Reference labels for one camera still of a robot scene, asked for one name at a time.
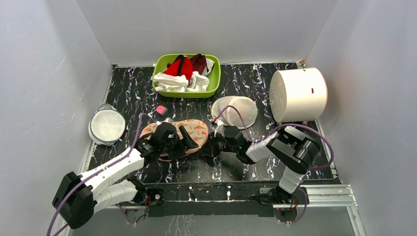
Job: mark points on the white cylindrical drum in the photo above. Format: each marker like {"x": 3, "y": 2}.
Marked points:
{"x": 297, "y": 95}

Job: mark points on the white mesh laundry bag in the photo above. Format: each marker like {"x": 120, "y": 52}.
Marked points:
{"x": 244, "y": 116}

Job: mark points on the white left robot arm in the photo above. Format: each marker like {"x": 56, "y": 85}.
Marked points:
{"x": 80, "y": 196}

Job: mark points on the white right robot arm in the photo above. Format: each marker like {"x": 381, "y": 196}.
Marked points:
{"x": 295, "y": 149}

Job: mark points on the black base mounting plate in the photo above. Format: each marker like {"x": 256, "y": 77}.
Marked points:
{"x": 260, "y": 198}

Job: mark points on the small pink block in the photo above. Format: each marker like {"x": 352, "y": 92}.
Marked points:
{"x": 161, "y": 110}

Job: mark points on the green plastic basin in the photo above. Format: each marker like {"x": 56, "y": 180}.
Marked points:
{"x": 214, "y": 78}

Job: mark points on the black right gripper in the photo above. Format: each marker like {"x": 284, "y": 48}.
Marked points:
{"x": 213, "y": 146}

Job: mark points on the dark red white garment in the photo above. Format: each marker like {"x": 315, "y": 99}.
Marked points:
{"x": 202, "y": 64}

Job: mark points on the floral mesh laundry bag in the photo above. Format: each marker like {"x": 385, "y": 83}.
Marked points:
{"x": 197, "y": 129}

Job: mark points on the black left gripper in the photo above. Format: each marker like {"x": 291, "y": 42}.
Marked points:
{"x": 188, "y": 144}

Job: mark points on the grey round mesh laundry bag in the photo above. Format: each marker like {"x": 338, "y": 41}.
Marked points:
{"x": 106, "y": 126}

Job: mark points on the white crumpled garment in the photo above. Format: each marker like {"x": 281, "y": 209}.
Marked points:
{"x": 168, "y": 83}

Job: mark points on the aluminium frame rail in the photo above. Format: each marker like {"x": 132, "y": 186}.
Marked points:
{"x": 329, "y": 197}

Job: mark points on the red black garment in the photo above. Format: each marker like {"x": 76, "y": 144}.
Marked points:
{"x": 182, "y": 66}

